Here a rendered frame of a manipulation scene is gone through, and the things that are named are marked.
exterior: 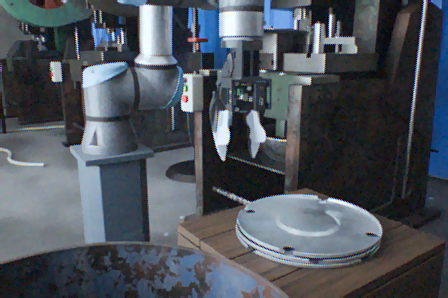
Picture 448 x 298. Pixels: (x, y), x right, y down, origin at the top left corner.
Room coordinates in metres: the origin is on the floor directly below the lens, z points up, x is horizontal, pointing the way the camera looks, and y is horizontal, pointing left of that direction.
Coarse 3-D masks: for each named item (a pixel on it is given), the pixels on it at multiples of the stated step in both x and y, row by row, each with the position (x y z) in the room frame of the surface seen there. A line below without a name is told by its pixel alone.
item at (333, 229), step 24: (240, 216) 0.79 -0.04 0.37; (264, 216) 0.79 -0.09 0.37; (288, 216) 0.78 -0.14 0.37; (312, 216) 0.78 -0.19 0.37; (336, 216) 0.79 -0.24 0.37; (360, 216) 0.79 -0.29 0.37; (264, 240) 0.68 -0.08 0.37; (288, 240) 0.68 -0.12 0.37; (312, 240) 0.68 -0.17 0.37; (336, 240) 0.68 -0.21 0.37; (360, 240) 0.68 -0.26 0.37
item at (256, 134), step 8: (248, 112) 0.72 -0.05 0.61; (256, 112) 0.70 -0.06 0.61; (248, 120) 0.71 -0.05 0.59; (256, 120) 0.70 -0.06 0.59; (248, 128) 0.72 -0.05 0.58; (256, 128) 0.70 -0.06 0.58; (248, 136) 0.72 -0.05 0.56; (256, 136) 0.71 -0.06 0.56; (264, 136) 0.68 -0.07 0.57; (248, 144) 0.72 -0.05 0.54; (256, 144) 0.72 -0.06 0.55
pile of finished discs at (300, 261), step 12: (240, 240) 0.71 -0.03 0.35; (252, 240) 0.69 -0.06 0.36; (264, 252) 0.65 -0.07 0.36; (276, 252) 0.65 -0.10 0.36; (288, 252) 0.65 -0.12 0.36; (372, 252) 0.66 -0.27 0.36; (288, 264) 0.62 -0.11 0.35; (300, 264) 0.62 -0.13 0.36; (312, 264) 0.62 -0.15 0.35; (324, 264) 0.62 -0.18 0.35; (336, 264) 0.61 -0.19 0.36; (348, 264) 0.62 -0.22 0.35
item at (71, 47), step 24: (0, 0) 3.71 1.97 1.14; (24, 0) 3.74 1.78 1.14; (48, 0) 3.95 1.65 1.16; (72, 0) 4.03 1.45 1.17; (24, 24) 4.12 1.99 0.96; (48, 24) 3.87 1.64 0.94; (72, 24) 4.30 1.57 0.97; (72, 48) 4.21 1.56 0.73; (0, 72) 4.21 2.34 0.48; (24, 72) 3.89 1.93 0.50; (48, 72) 4.04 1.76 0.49; (24, 96) 3.87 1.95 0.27; (48, 96) 4.02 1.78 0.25; (24, 120) 3.85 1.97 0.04; (48, 120) 3.94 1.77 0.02
